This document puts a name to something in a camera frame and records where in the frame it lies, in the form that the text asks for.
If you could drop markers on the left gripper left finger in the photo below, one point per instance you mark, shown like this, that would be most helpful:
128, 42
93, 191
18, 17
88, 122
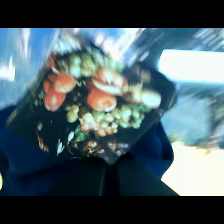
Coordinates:
87, 183

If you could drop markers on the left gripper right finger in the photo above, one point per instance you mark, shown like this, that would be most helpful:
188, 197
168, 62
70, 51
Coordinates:
133, 183

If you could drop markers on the navy T-shirt with fruit print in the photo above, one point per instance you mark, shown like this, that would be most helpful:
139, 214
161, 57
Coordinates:
100, 100

